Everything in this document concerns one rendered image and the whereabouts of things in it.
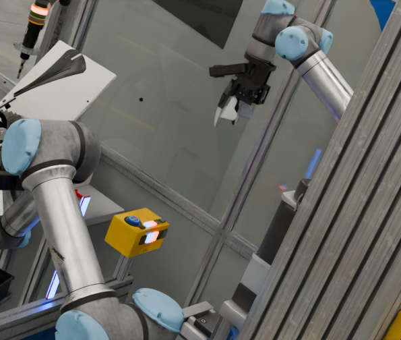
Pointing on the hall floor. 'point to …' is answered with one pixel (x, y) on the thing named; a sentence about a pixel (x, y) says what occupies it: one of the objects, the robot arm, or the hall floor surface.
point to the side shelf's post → (36, 273)
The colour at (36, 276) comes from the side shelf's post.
